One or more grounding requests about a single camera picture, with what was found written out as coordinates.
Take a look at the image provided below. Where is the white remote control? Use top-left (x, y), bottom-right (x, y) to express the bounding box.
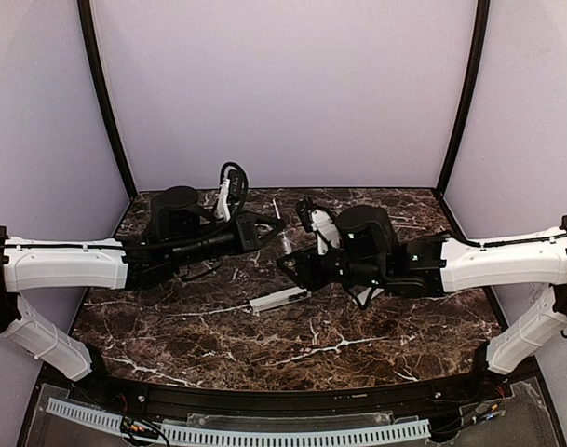
top-left (250, 287), bottom-right (311, 315)

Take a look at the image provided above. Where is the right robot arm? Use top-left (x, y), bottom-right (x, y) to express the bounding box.
top-left (277, 199), bottom-right (567, 375)

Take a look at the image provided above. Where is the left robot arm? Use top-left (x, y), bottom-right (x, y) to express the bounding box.
top-left (0, 186), bottom-right (285, 382)

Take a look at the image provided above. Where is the black frame post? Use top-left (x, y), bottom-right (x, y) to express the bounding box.
top-left (435, 0), bottom-right (491, 196)
top-left (76, 0), bottom-right (138, 200)

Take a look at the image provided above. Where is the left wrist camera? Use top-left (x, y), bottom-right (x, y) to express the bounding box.
top-left (220, 161), bottom-right (249, 206)

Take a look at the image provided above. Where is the white cable duct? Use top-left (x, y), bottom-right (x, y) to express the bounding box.
top-left (46, 398), bottom-right (431, 446)

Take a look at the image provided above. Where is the black left frame post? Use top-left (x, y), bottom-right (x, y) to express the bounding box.
top-left (76, 0), bottom-right (138, 200)

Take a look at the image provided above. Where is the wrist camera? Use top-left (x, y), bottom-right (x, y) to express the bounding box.
top-left (295, 196), bottom-right (315, 233)
top-left (220, 161), bottom-right (249, 206)

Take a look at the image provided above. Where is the black right frame post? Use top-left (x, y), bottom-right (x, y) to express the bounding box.
top-left (435, 0), bottom-right (491, 196)

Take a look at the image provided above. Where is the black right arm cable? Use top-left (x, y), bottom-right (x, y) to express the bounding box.
top-left (347, 283), bottom-right (382, 311)

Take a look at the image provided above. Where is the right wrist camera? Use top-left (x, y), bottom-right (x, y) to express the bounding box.
top-left (295, 196), bottom-right (315, 233)

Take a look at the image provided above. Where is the black front rail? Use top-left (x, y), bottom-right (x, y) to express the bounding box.
top-left (89, 374), bottom-right (493, 418)

